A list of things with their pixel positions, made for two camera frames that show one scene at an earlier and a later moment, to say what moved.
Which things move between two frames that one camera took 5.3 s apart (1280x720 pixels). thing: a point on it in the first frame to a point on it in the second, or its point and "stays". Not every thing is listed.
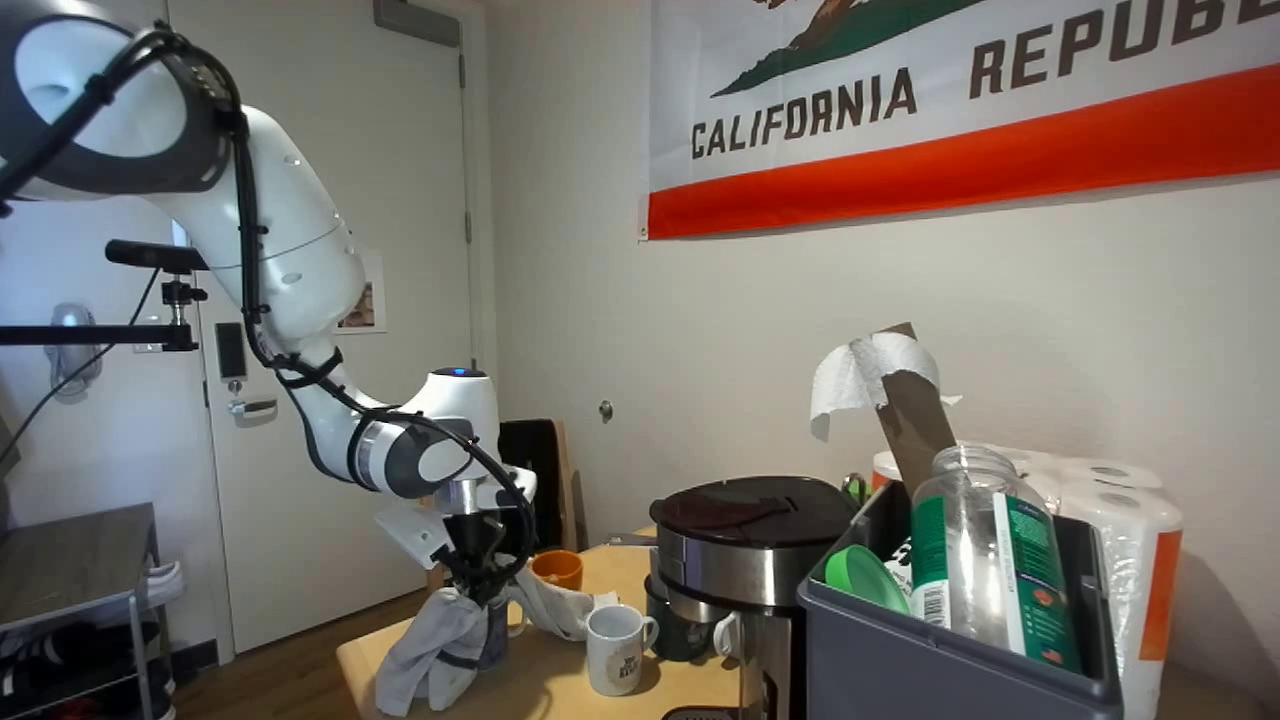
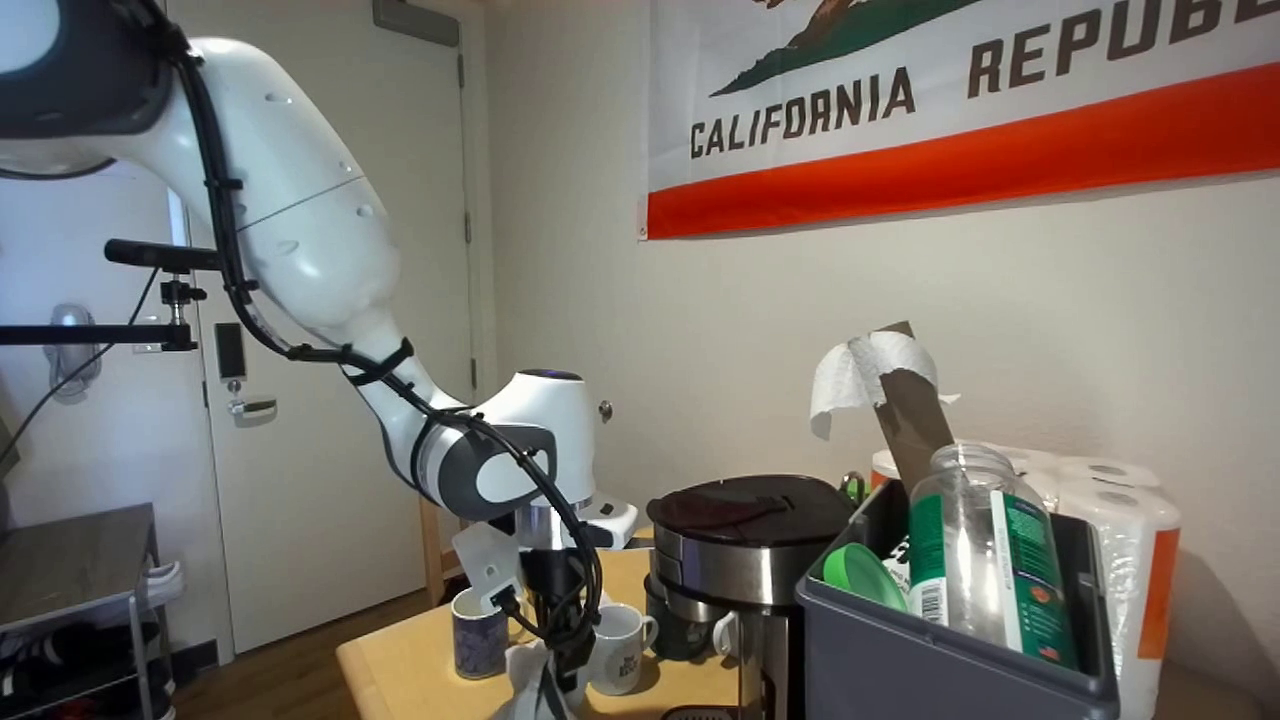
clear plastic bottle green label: [991, 552] stays
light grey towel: [442, 655] to [526, 671]
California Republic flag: [778, 114] stays
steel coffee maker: [727, 578] stays
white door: [386, 120] stays
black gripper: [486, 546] to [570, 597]
